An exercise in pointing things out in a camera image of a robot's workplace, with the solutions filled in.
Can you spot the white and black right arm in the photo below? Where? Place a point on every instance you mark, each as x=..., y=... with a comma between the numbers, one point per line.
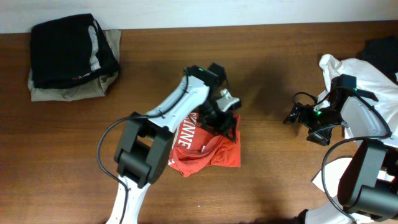
x=367, y=189

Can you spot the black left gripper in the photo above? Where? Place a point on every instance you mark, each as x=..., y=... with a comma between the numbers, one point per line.
x=224, y=125

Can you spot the orange FRAM t-shirt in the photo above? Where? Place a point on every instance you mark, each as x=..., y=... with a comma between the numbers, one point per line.
x=194, y=148

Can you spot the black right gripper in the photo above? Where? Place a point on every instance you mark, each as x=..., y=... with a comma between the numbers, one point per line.
x=319, y=134

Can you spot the folded beige garment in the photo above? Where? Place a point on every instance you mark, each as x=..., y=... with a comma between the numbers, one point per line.
x=92, y=89

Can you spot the folded black garment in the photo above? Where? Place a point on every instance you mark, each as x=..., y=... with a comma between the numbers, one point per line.
x=69, y=52

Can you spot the dark garment at right edge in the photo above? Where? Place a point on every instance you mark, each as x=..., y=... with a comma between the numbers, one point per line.
x=382, y=54

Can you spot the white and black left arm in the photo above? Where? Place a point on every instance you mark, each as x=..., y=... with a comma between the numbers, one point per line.
x=146, y=141

